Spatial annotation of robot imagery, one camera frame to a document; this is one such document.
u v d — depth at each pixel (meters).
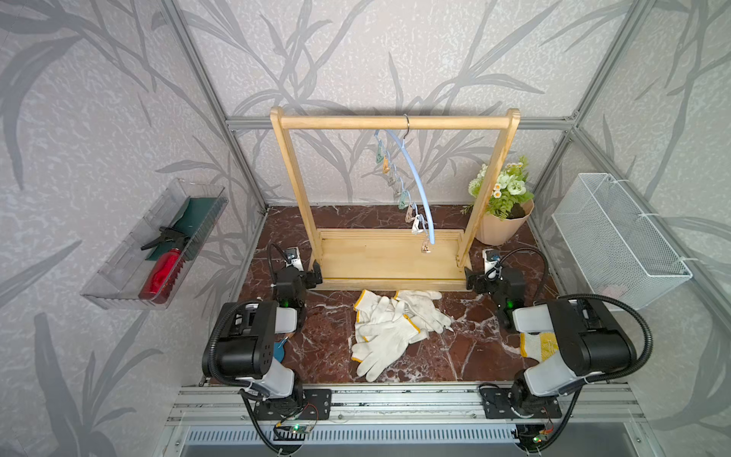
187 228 0.71
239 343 0.47
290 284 0.71
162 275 0.58
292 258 0.80
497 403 0.74
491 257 0.81
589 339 0.46
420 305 0.89
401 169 1.13
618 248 0.64
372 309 0.86
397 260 1.01
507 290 0.73
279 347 0.84
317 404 0.74
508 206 0.84
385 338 0.82
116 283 0.58
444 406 0.76
